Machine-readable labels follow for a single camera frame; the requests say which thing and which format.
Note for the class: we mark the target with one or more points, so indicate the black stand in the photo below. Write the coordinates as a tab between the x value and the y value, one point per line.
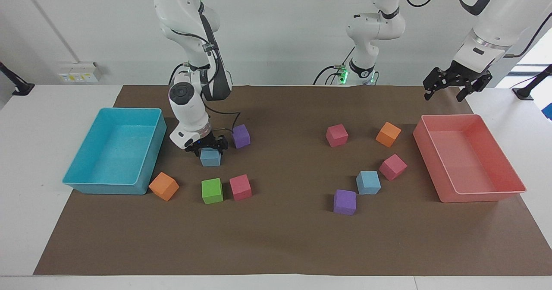
19	87
528	89

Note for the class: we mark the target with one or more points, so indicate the blue foam block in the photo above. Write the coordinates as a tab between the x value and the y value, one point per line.
210	158
368	183

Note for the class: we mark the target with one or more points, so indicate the purple foam block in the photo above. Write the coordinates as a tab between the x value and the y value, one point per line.
344	203
241	136

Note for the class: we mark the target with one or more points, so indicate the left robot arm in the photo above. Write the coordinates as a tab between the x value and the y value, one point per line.
375	26

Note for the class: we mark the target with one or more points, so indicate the orange foam block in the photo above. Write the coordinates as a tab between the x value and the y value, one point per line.
164	187
388	134

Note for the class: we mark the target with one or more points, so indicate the white wall socket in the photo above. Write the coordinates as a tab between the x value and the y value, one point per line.
79	73

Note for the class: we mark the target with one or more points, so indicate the blue plastic bin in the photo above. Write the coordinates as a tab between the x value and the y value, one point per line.
116	156

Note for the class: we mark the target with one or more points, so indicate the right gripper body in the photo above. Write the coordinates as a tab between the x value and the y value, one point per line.
202	143

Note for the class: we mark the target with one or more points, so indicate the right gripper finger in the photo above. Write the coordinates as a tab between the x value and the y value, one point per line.
222	145
193	152

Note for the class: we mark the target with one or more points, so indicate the green foam block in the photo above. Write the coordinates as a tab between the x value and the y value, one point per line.
212	191

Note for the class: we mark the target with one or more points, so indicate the pink plastic bin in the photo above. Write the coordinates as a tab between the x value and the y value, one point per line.
468	160

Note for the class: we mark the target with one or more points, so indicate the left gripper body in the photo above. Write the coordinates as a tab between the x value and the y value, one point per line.
472	75

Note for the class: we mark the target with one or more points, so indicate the pink foam block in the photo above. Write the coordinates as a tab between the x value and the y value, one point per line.
337	135
393	167
240	188

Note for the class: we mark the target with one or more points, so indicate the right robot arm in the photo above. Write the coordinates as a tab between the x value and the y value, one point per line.
189	108

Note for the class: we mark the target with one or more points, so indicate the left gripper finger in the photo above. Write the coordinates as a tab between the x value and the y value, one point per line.
435	83
473	89

